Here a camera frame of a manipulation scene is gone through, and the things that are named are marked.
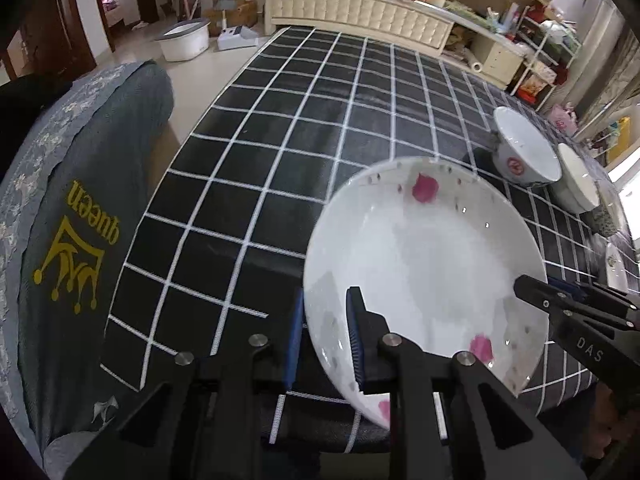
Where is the white paper roll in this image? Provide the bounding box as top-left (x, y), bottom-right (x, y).
top-left (462, 47), bottom-right (486, 73)

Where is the white plastic tub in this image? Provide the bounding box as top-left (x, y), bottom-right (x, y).
top-left (154, 17), bottom-right (211, 62)

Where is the white wire rack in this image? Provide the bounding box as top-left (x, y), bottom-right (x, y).
top-left (510, 5), bottom-right (583, 111)

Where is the person's right hand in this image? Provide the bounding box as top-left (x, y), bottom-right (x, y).
top-left (592, 385), bottom-right (640, 461)

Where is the white floor appliance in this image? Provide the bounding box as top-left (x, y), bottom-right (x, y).
top-left (216, 27), bottom-right (261, 52)

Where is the black white checked tablecloth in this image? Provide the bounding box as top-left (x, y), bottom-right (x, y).
top-left (100, 27), bottom-right (640, 461)

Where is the white bowl with red mark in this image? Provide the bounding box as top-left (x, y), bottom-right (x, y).
top-left (492, 106), bottom-right (563, 187)

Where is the pink bag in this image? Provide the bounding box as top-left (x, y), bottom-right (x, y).
top-left (550, 105), bottom-right (576, 133)

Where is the plain white bowl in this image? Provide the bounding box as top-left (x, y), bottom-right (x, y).
top-left (555, 143), bottom-right (601, 213)

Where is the grey cushion with crown print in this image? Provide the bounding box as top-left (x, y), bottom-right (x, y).
top-left (0, 60), bottom-right (173, 480)

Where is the small white dish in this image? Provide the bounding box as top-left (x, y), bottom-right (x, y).
top-left (605, 240), bottom-right (640, 293)

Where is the white plate with pink petals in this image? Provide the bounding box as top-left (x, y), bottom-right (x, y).
top-left (303, 156), bottom-right (549, 433)

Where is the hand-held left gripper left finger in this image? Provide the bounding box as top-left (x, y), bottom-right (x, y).
top-left (65, 287), bottom-right (306, 480)

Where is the brown wooden door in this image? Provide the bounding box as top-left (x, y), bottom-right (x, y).
top-left (30, 0), bottom-right (96, 78)

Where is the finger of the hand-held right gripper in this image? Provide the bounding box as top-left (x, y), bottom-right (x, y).
top-left (550, 277), bottom-right (640, 312)
top-left (514, 274), bottom-right (640, 333)

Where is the crumpled brown paper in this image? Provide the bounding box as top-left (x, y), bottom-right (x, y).
top-left (445, 25), bottom-right (471, 53)

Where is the cardboard box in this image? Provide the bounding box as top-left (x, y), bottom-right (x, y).
top-left (202, 2), bottom-right (258, 36)

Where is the cream tufted low cabinet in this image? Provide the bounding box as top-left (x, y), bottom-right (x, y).
top-left (263, 0), bottom-right (526, 88)

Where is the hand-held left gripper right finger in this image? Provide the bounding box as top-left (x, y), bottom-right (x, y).
top-left (346, 286), bottom-right (588, 480)

